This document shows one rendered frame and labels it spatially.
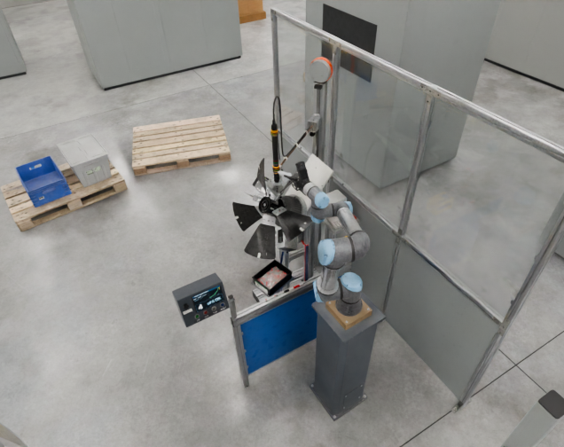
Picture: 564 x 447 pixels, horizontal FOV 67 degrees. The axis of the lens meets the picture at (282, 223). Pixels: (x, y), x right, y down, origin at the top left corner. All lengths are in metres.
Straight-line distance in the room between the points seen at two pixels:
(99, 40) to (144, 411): 5.81
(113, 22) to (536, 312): 6.81
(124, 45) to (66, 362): 5.32
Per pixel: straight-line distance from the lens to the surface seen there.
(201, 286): 2.35
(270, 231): 2.85
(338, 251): 1.90
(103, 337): 3.94
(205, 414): 3.36
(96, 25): 7.67
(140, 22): 7.79
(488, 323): 2.79
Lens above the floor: 3.02
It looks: 42 degrees down
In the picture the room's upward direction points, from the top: 2 degrees counter-clockwise
